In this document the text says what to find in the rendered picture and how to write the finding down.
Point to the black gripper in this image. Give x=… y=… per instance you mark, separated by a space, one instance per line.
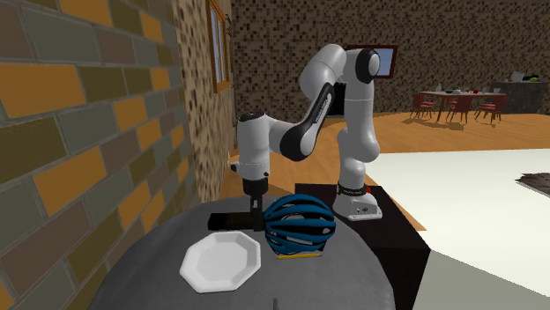
x=255 y=187

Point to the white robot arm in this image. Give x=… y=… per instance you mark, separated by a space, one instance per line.
x=358 y=124

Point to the flat black box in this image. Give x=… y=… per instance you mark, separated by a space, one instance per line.
x=227 y=222

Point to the blue bicycle helmet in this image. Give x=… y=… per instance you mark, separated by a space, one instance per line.
x=301 y=223

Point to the yellow pencil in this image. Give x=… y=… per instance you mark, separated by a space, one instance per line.
x=298 y=256

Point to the white octagonal plate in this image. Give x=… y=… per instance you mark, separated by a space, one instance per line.
x=221 y=262

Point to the grey round table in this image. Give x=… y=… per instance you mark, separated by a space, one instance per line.
x=141 y=274

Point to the wooden framed window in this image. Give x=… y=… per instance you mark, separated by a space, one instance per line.
x=220 y=47

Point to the black robot stand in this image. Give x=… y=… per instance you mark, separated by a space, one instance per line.
x=395 y=240

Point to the dark red framed window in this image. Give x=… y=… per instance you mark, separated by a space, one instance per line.
x=387 y=62

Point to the red dining chair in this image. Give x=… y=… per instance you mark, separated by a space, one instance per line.
x=421 y=104
x=459 y=107
x=494 y=106

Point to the wooden dining table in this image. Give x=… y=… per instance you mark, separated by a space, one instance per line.
x=462 y=94

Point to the dark sideboard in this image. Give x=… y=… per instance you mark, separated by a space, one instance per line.
x=526 y=96

